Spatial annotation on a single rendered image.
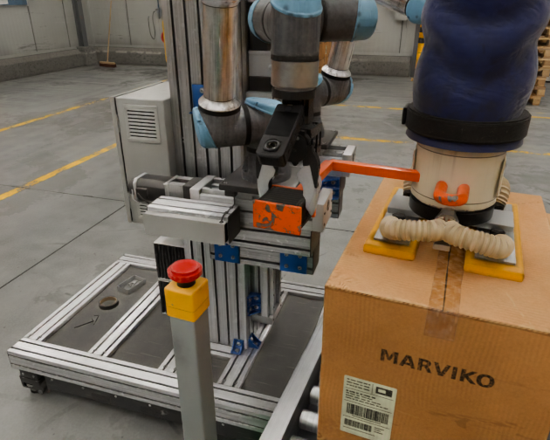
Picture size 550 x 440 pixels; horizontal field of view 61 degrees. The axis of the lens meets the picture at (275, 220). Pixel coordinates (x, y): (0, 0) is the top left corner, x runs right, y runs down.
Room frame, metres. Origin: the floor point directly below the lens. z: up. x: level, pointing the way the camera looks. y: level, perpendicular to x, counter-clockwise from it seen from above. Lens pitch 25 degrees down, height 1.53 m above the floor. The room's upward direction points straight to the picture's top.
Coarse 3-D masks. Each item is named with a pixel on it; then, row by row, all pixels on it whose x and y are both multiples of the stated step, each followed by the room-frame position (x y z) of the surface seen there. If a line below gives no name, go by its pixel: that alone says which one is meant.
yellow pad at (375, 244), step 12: (396, 192) 1.08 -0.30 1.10; (408, 192) 1.02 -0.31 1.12; (384, 216) 0.95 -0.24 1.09; (396, 216) 0.89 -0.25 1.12; (408, 216) 0.94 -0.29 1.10; (372, 240) 0.84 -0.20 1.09; (384, 240) 0.83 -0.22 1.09; (396, 240) 0.83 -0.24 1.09; (372, 252) 0.82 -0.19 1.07; (384, 252) 0.81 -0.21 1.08; (396, 252) 0.80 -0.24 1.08; (408, 252) 0.79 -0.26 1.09
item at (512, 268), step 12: (516, 204) 1.02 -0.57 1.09; (516, 216) 0.95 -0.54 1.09; (480, 228) 0.88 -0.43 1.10; (492, 228) 0.83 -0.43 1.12; (516, 228) 0.89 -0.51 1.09; (516, 240) 0.84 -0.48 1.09; (468, 252) 0.79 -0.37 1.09; (516, 252) 0.79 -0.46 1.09; (468, 264) 0.75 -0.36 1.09; (480, 264) 0.75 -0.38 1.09; (492, 264) 0.75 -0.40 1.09; (504, 264) 0.75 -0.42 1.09; (516, 264) 0.75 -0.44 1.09; (492, 276) 0.73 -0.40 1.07; (504, 276) 0.72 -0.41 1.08; (516, 276) 0.72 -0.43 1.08
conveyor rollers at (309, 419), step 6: (312, 390) 0.98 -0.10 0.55; (318, 390) 0.98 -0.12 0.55; (312, 396) 0.97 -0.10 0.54; (318, 396) 0.96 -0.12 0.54; (312, 402) 0.96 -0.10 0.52; (318, 402) 0.95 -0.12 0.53; (306, 414) 0.89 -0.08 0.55; (312, 414) 0.89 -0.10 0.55; (318, 414) 0.90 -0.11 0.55; (300, 420) 0.88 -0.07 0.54; (306, 420) 0.88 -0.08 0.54; (312, 420) 0.88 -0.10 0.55; (300, 426) 0.88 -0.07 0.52; (306, 426) 0.87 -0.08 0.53; (312, 426) 0.87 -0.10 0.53; (294, 438) 0.82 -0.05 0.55; (300, 438) 0.82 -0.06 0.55
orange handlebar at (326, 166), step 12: (324, 168) 0.93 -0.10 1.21; (336, 168) 0.97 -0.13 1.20; (348, 168) 0.96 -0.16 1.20; (360, 168) 0.95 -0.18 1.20; (372, 168) 0.94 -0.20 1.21; (384, 168) 0.93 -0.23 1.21; (396, 168) 0.92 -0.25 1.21; (408, 168) 0.92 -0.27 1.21; (408, 180) 0.91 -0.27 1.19; (444, 192) 0.81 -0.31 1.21; (468, 192) 0.81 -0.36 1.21; (444, 204) 0.78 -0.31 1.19; (456, 204) 0.77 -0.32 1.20
